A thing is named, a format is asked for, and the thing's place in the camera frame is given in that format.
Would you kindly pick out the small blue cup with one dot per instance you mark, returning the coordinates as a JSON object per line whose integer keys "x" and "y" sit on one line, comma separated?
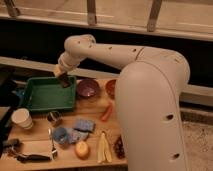
{"x": 60, "y": 135}

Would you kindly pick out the dark toy grapes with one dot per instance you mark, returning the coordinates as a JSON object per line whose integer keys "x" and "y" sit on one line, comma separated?
{"x": 118, "y": 148}

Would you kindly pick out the yellow toy apple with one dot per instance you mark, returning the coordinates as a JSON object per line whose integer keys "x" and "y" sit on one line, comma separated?
{"x": 82, "y": 149}

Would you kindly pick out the white paper cup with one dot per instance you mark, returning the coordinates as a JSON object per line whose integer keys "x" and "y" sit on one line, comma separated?
{"x": 22, "y": 118}

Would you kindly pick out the red bowl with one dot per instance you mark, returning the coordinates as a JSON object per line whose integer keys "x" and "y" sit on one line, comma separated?
{"x": 110, "y": 88}

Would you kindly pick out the metal spatula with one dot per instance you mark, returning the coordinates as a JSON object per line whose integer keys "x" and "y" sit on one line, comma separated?
{"x": 54, "y": 150}

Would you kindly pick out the small metal can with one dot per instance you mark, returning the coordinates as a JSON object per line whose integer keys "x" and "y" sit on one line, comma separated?
{"x": 54, "y": 118}

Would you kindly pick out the orange toy carrot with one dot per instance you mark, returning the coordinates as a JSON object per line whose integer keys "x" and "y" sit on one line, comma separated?
{"x": 105, "y": 116}

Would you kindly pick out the dark handled tool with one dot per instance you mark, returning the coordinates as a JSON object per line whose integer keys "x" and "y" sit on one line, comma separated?
{"x": 23, "y": 158}

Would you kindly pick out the blue patterned packet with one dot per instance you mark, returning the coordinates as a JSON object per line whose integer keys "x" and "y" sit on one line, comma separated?
{"x": 75, "y": 135}

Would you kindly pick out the purple bowl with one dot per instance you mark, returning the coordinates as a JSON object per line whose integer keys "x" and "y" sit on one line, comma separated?
{"x": 88, "y": 88}

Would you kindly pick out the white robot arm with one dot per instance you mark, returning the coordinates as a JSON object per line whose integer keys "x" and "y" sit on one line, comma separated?
{"x": 146, "y": 96}

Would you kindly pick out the dark felt eraser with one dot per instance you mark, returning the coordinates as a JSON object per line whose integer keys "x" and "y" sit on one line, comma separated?
{"x": 64, "y": 80}

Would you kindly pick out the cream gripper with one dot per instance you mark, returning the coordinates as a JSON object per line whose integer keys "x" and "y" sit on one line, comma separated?
{"x": 57, "y": 71}

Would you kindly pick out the blue sponge cloth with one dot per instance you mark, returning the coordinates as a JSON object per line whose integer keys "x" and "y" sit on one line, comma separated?
{"x": 84, "y": 125}

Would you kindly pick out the green plastic tray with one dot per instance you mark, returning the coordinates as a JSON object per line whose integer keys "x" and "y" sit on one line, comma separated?
{"x": 43, "y": 94}

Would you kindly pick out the yellow toy banana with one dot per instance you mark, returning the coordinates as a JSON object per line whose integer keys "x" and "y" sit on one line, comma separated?
{"x": 103, "y": 152}

